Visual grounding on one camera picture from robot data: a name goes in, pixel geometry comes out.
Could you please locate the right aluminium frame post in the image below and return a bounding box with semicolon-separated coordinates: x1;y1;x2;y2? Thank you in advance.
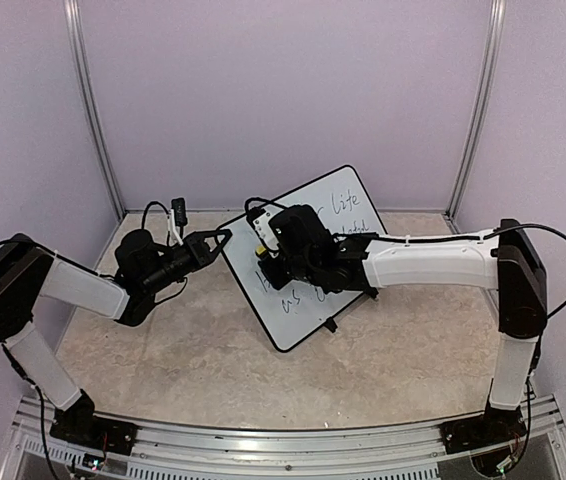
445;0;507;223

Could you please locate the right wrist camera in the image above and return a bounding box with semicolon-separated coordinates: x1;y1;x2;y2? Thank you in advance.
246;207;279;252

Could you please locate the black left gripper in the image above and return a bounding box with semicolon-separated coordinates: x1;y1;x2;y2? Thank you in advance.
142;229;232;295

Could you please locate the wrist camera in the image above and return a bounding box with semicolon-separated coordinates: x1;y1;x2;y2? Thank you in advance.
168;197;188;245
246;207;279;252

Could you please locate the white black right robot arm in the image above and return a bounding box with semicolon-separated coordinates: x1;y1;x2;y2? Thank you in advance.
247;204;548;444

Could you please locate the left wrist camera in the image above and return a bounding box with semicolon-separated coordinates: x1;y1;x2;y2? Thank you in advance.
168;197;188;245

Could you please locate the aluminium frame post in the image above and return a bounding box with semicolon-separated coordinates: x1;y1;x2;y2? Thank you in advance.
445;0;507;223
63;0;127;221

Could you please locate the left aluminium frame post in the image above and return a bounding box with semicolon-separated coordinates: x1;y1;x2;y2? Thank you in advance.
63;0;127;221

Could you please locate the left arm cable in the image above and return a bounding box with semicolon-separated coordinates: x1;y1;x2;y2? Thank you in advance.
141;200;174;236

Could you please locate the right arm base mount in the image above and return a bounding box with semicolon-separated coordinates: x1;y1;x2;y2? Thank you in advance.
440;415;527;455

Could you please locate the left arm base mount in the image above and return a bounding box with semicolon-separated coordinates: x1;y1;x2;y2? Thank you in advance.
50;411;138;456

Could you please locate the front aluminium rail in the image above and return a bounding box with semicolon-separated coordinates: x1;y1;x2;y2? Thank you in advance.
10;394;566;480

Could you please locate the black framed whiteboard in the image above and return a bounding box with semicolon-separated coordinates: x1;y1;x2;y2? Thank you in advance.
222;165;386;353

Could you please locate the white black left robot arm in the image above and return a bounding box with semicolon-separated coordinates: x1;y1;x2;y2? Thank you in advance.
0;229;232;445

